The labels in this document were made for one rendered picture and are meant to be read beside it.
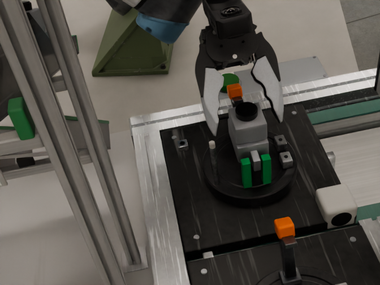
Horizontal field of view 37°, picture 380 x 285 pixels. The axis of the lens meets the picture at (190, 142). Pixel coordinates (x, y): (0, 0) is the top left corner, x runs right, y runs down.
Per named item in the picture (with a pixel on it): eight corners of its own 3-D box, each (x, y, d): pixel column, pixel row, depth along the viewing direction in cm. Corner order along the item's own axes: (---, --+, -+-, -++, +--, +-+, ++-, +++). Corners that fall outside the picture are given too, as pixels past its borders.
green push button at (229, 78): (215, 83, 102) (214, 74, 101) (236, 79, 102) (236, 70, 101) (219, 97, 99) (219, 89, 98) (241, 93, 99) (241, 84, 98)
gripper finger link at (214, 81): (214, 136, 82) (224, 74, 82) (217, 135, 76) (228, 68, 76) (193, 133, 81) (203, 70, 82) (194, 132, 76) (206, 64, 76)
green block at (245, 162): (241, 182, 80) (240, 159, 77) (250, 180, 80) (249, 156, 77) (244, 189, 79) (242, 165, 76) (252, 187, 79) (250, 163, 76)
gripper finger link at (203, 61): (223, 102, 78) (233, 40, 78) (224, 100, 76) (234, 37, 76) (190, 96, 77) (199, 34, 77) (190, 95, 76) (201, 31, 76)
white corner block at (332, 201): (313, 206, 81) (314, 188, 78) (344, 199, 81) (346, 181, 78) (324, 232, 77) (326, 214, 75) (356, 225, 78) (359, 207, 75)
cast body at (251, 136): (228, 132, 82) (225, 96, 77) (257, 126, 83) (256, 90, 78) (241, 174, 77) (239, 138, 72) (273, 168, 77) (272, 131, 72)
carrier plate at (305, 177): (162, 140, 94) (160, 131, 92) (301, 111, 95) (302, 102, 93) (186, 260, 77) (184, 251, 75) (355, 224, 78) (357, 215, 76)
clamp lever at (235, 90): (232, 130, 87) (225, 85, 83) (245, 128, 87) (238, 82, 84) (237, 140, 83) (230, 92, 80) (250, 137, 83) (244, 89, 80)
